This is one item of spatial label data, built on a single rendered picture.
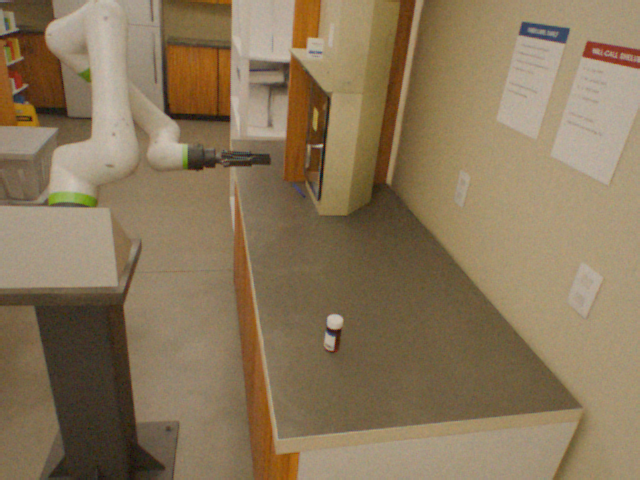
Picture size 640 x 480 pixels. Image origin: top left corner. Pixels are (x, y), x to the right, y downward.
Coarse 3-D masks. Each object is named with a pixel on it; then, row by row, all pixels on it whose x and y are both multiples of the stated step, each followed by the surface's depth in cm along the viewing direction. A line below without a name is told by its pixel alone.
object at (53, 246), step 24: (0, 216) 121; (24, 216) 122; (48, 216) 123; (72, 216) 124; (96, 216) 126; (0, 240) 124; (24, 240) 125; (48, 240) 126; (72, 240) 127; (96, 240) 129; (120, 240) 139; (0, 264) 127; (24, 264) 128; (48, 264) 129; (72, 264) 130; (96, 264) 132; (120, 264) 139
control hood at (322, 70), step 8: (296, 48) 189; (296, 56) 173; (304, 56) 171; (304, 64) 164; (312, 64) 164; (320, 64) 165; (328, 64) 165; (312, 72) 166; (320, 72) 166; (328, 72) 167; (320, 80) 167; (328, 80) 168; (328, 88) 169
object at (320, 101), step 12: (312, 96) 197; (324, 96) 176; (312, 108) 197; (324, 108) 176; (312, 120) 198; (324, 120) 177; (312, 132) 197; (324, 132) 177; (324, 144) 179; (312, 156) 198; (312, 168) 198; (312, 180) 198
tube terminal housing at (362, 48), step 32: (352, 0) 158; (384, 0) 164; (320, 32) 187; (352, 32) 162; (384, 32) 171; (352, 64) 167; (384, 64) 179; (352, 96) 172; (384, 96) 188; (352, 128) 178; (352, 160) 184; (352, 192) 192
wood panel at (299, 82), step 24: (312, 0) 189; (408, 0) 196; (312, 24) 193; (408, 24) 201; (408, 48) 205; (288, 120) 209; (384, 120) 218; (288, 144) 214; (384, 144) 223; (288, 168) 219; (384, 168) 229
